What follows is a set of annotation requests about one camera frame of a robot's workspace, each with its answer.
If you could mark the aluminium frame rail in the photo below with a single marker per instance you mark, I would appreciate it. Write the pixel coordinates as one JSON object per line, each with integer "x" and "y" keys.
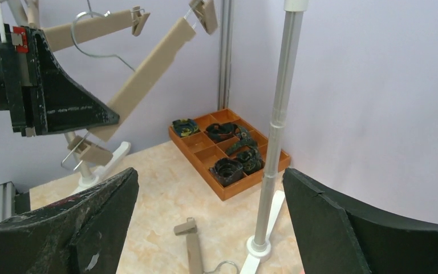
{"x": 12, "y": 202}

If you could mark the silver clothes rack rail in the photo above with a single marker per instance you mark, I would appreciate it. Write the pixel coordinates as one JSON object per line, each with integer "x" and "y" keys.
{"x": 258, "y": 246}

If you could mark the orange wooden tray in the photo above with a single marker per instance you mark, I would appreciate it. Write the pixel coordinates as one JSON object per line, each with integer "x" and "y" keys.
{"x": 227, "y": 151}

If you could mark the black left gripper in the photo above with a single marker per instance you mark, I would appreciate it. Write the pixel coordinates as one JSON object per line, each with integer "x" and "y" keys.
{"x": 41, "y": 95}

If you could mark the white rack base foot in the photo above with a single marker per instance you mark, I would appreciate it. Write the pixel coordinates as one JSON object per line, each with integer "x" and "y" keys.
{"x": 101, "y": 172}

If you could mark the beige hanger of black underwear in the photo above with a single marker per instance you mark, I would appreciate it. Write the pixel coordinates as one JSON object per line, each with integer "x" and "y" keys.
{"x": 151, "y": 69}

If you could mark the beige hanger of striped underwear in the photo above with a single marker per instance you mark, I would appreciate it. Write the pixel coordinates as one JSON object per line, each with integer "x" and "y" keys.
{"x": 67, "y": 35}

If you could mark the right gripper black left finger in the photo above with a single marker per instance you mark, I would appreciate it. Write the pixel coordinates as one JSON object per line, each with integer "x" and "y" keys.
{"x": 82, "y": 233}

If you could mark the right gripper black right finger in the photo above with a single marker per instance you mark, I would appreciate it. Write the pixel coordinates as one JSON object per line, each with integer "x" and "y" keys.
{"x": 336, "y": 233}

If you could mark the beige hanger of navy underwear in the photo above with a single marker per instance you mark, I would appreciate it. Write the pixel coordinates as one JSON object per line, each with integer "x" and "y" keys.
{"x": 193, "y": 247}

